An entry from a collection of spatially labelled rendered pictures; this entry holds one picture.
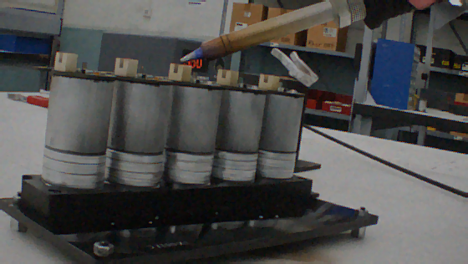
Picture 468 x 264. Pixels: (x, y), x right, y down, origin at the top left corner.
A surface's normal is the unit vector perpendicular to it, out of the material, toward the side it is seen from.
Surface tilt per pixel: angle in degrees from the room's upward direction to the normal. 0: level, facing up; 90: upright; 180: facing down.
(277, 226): 0
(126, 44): 90
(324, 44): 89
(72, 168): 90
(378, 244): 0
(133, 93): 90
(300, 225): 0
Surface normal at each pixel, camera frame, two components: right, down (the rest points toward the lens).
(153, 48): -0.62, 0.00
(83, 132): 0.41, 0.15
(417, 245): 0.14, -0.98
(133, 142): 0.16, 0.12
